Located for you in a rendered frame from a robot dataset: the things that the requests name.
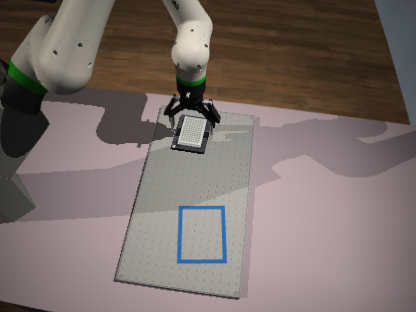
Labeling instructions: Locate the blue tape outline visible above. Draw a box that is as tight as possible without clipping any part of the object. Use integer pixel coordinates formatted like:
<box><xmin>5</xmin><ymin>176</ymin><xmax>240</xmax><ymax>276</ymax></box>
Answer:
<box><xmin>177</xmin><ymin>206</ymin><xmax>227</xmax><ymax>264</ymax></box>

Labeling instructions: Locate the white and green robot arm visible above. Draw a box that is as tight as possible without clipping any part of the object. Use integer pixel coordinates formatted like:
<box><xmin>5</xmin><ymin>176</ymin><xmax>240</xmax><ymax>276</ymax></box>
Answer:
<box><xmin>0</xmin><ymin>0</ymin><xmax>213</xmax><ymax>115</ymax></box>

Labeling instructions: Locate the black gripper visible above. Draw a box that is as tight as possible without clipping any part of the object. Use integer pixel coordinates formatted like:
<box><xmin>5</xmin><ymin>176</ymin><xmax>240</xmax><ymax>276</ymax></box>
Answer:
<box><xmin>164</xmin><ymin>94</ymin><xmax>221</xmax><ymax>135</ymax></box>

